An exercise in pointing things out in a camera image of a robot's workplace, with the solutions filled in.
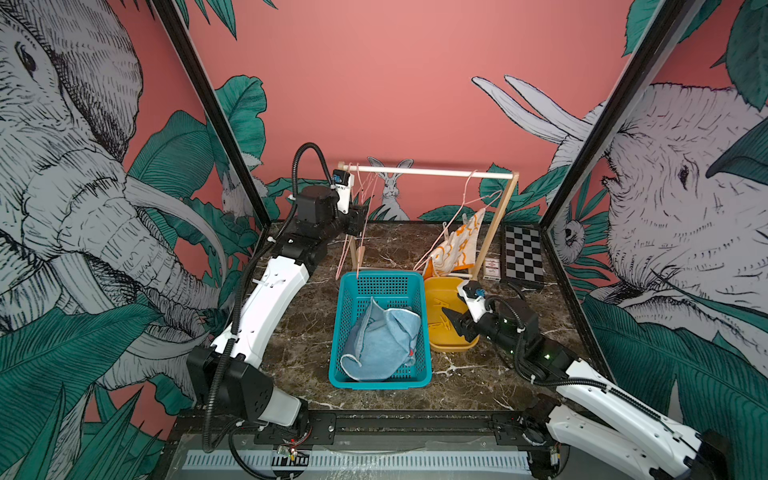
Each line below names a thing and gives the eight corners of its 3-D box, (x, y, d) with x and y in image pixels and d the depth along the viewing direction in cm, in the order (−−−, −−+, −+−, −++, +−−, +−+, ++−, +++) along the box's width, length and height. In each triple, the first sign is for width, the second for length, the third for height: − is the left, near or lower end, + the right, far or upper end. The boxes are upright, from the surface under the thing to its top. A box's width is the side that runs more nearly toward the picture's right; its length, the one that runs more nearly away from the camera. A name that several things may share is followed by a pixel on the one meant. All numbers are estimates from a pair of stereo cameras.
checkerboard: (500, 279, 105) (502, 275, 103) (502, 223, 123) (504, 219, 121) (542, 288, 103) (545, 284, 101) (538, 230, 121) (541, 226, 119)
